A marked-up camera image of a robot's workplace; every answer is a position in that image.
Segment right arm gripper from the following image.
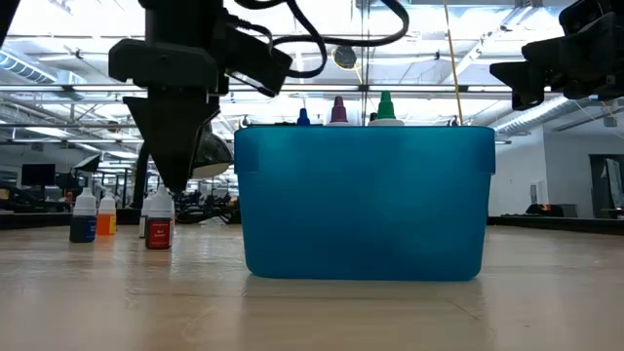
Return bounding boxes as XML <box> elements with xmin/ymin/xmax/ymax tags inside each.
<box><xmin>489</xmin><ymin>0</ymin><xmax>624</xmax><ymax>111</ymax></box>

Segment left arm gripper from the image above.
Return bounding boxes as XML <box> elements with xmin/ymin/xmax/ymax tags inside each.
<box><xmin>107</xmin><ymin>38</ymin><xmax>220</xmax><ymax>192</ymax></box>

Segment red food coloring bottle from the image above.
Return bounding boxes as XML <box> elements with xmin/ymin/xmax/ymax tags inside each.
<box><xmin>144</xmin><ymin>187</ymin><xmax>175</xmax><ymax>251</ymax></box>

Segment orange food coloring bottle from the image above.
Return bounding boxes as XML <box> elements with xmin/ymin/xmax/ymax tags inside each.
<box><xmin>96</xmin><ymin>190</ymin><xmax>117</xmax><ymax>237</ymax></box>

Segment dark blue food coloring bottle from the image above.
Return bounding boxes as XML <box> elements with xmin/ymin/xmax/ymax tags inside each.
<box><xmin>69</xmin><ymin>187</ymin><xmax>98</xmax><ymax>244</ymax></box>

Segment large bottle purple tip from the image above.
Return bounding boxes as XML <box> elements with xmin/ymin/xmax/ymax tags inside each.
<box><xmin>325</xmin><ymin>96</ymin><xmax>353</xmax><ymax>128</ymax></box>

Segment large bottle green tip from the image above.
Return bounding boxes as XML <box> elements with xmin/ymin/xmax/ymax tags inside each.
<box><xmin>368</xmin><ymin>90</ymin><xmax>406</xmax><ymax>128</ymax></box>

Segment teal translucent plastic bin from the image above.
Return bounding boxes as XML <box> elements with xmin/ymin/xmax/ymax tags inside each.
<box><xmin>233</xmin><ymin>125</ymin><xmax>497</xmax><ymax>283</ymax></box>

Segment black desk lamp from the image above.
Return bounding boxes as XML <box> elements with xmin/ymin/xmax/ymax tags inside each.
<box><xmin>130</xmin><ymin>121</ymin><xmax>234</xmax><ymax>211</ymax></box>

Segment black tilted monitor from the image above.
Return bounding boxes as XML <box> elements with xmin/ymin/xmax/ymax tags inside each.
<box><xmin>72</xmin><ymin>154</ymin><xmax>101</xmax><ymax>175</ymax></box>

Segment dark glass doorway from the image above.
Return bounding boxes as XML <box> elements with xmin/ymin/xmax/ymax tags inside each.
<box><xmin>588</xmin><ymin>153</ymin><xmax>624</xmax><ymax>219</ymax></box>

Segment black bag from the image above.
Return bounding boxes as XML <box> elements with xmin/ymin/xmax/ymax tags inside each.
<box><xmin>525</xmin><ymin>203</ymin><xmax>566</xmax><ymax>218</ymax></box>

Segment black computer monitor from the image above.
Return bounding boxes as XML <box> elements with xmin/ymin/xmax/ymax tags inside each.
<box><xmin>20</xmin><ymin>163</ymin><xmax>57</xmax><ymax>188</ymax></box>

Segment overhead light bar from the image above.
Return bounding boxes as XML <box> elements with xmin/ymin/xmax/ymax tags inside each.
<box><xmin>0</xmin><ymin>82</ymin><xmax>555</xmax><ymax>95</ymax></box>

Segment silver ventilation duct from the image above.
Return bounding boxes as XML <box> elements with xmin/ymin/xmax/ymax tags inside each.
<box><xmin>494</xmin><ymin>95</ymin><xmax>571</xmax><ymax>138</ymax></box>

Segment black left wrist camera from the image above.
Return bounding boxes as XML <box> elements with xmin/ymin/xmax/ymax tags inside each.
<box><xmin>224</xmin><ymin>23</ymin><xmax>294</xmax><ymax>98</ymax></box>

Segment yellow hanging cable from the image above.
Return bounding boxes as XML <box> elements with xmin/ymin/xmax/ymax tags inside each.
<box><xmin>442</xmin><ymin>0</ymin><xmax>464</xmax><ymax>127</ymax></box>

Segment white wall box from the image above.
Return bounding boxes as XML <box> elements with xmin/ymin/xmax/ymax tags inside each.
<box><xmin>529</xmin><ymin>179</ymin><xmax>550</xmax><ymax>206</ymax></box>

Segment black ceiling cable reel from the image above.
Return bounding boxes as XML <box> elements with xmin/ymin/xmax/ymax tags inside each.
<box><xmin>332</xmin><ymin>46</ymin><xmax>359</xmax><ymax>71</ymax></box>

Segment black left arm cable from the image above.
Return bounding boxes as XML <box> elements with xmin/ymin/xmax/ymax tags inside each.
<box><xmin>232</xmin><ymin>0</ymin><xmax>410</xmax><ymax>80</ymax></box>

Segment black hanging cable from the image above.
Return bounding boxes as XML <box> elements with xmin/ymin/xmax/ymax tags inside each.
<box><xmin>359</xmin><ymin>46</ymin><xmax>371</xmax><ymax>127</ymax></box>

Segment black aluminium rig frame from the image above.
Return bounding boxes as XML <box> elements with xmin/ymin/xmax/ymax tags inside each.
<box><xmin>0</xmin><ymin>212</ymin><xmax>624</xmax><ymax>234</ymax></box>

